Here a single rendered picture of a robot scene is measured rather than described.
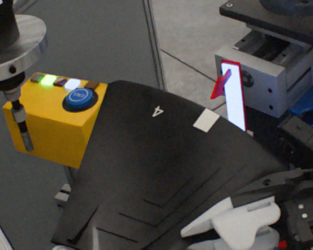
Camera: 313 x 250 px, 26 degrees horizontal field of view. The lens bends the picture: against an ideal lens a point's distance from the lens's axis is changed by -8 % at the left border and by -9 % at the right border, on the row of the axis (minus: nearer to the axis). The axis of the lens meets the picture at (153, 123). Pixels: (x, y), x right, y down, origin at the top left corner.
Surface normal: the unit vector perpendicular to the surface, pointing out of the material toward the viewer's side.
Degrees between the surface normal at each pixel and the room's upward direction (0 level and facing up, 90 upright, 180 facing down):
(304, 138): 10
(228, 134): 21
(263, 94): 90
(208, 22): 0
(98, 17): 90
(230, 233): 6
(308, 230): 6
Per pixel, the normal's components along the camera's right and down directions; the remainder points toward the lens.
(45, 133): -0.46, 0.60
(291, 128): -0.13, -0.67
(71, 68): 0.87, 0.18
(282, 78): 0.74, 0.32
